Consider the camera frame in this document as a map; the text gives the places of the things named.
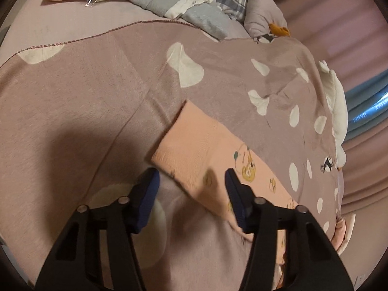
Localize mauve white-spotted blanket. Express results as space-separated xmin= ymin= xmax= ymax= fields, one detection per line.
xmin=0 ymin=20 xmax=348 ymax=291

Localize white goose plush toy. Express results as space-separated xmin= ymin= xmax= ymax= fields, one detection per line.
xmin=318 ymin=61 xmax=348 ymax=168

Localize mauve printed pillow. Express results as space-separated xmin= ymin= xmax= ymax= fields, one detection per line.
xmin=244 ymin=0 xmax=291 ymax=42

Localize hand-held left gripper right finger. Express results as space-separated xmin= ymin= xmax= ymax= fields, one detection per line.
xmin=224 ymin=168 xmax=355 ymax=291

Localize folded pink garment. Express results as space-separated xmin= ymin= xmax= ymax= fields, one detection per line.
xmin=330 ymin=212 xmax=357 ymax=256

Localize small white cloth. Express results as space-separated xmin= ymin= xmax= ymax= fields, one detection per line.
xmin=165 ymin=0 xmax=217 ymax=19

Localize blue curtain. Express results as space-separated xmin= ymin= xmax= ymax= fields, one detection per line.
xmin=344 ymin=69 xmax=388 ymax=140

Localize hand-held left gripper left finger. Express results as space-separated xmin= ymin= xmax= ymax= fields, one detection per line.
xmin=35 ymin=167 xmax=161 ymax=291

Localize light blue cloth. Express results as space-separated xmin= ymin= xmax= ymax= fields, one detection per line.
xmin=182 ymin=4 xmax=230 ymax=40

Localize mauve bed sheet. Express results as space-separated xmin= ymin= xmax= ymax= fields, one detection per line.
xmin=0 ymin=0 xmax=253 ymax=67

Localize pink curtain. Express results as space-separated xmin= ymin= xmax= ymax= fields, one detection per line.
xmin=271 ymin=0 xmax=388 ymax=282

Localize peach cartoon print garment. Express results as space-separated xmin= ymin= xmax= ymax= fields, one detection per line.
xmin=151 ymin=100 xmax=304 ymax=291

